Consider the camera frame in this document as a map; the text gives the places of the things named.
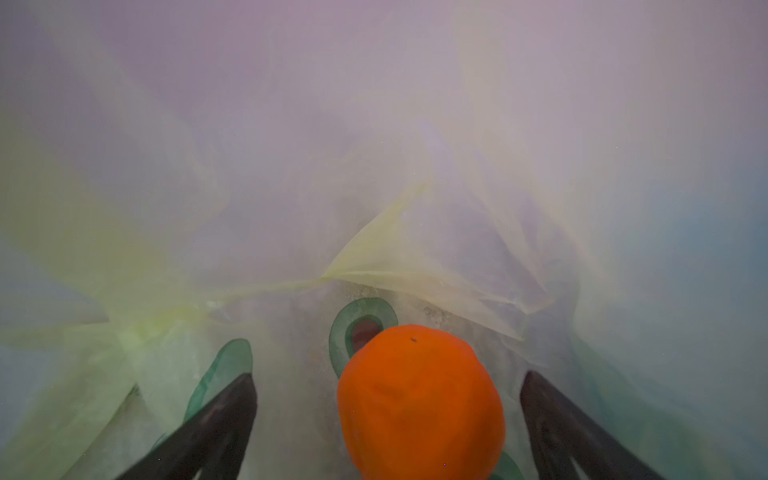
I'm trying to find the round orange fruit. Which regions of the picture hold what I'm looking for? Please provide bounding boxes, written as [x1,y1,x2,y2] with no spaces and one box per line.
[337,325,506,479]

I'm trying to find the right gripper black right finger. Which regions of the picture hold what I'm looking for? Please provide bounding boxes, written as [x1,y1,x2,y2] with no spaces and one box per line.
[520,371,662,480]

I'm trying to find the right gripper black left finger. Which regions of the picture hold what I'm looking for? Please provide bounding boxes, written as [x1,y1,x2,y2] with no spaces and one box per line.
[118,374,258,480]

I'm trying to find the yellow plastic bag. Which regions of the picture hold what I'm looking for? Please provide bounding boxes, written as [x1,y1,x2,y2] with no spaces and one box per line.
[1,1,767,479]

